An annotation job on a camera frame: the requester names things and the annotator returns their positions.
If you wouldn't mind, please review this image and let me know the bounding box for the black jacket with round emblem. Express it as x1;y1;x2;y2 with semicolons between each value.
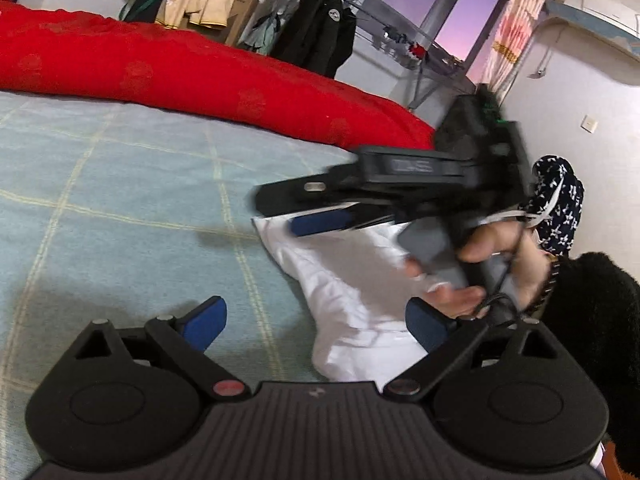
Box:
270;0;351;73

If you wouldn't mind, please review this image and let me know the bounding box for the teal hanging garment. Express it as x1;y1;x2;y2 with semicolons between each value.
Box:
240;0;286;56

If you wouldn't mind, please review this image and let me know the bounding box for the person's right hand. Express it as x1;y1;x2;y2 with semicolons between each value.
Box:
405;222;551;319

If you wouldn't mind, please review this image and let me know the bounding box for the hanging wall cable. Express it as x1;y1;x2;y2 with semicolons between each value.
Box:
529;35;553;79

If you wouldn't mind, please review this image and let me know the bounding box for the pink floral curtain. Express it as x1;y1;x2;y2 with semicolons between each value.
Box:
482;0;556;101

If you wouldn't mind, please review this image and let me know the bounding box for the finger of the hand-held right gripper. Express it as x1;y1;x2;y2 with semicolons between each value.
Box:
252;162;361;213
287;205;396;238

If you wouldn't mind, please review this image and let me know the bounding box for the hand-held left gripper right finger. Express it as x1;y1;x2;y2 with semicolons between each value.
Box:
382;297;558;403

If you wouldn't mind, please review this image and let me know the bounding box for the dark star print garment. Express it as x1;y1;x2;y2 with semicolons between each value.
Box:
520;156;585;256

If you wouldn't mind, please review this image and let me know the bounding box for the cardboard box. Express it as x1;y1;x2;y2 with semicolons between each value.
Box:
225;0;261;47

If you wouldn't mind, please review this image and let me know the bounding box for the green checked bed sheet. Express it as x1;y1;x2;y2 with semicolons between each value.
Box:
0;89;441;480

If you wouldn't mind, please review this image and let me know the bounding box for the metal clothes drying rack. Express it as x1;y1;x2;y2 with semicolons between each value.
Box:
280;0;481;111

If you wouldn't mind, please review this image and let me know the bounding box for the beige flower shirt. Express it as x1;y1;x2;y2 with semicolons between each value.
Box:
155;0;236;30

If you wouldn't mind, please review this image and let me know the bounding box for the white printed sweatshirt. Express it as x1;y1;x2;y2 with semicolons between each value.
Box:
252;212;481;391

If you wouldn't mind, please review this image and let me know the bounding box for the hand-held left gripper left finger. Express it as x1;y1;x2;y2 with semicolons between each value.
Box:
75;296;251;403

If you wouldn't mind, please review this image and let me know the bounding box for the red quilt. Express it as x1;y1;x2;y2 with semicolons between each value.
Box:
0;0;436;151

